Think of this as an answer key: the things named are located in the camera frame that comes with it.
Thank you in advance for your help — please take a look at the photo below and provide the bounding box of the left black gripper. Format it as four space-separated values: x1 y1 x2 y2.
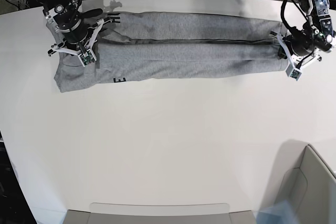
278 34 315 57

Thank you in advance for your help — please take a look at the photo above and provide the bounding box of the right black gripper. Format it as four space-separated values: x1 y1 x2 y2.
54 8 103 47

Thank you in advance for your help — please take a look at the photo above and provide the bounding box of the grey T-shirt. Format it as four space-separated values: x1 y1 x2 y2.
54 12 288 92

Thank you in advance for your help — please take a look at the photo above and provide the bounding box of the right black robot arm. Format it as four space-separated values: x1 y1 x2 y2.
26 0 103 48

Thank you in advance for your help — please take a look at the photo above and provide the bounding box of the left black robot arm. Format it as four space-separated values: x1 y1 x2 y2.
280 0 335 57

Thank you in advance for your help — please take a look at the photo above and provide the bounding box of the grey bin at right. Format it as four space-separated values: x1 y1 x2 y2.
275 145 335 223

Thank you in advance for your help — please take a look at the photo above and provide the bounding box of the grey bin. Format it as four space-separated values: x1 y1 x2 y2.
63 202 256 223
275 145 335 223

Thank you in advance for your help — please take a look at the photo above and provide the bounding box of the grey bin at bottom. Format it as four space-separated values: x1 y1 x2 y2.
63 202 256 223

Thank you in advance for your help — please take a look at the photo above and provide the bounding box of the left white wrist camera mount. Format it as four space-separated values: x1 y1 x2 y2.
270 31 322 81

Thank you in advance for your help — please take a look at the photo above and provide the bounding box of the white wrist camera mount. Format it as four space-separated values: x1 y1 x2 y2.
43 3 111 67
270 31 322 81

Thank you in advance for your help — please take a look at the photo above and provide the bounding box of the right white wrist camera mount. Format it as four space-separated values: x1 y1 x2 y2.
43 3 111 67

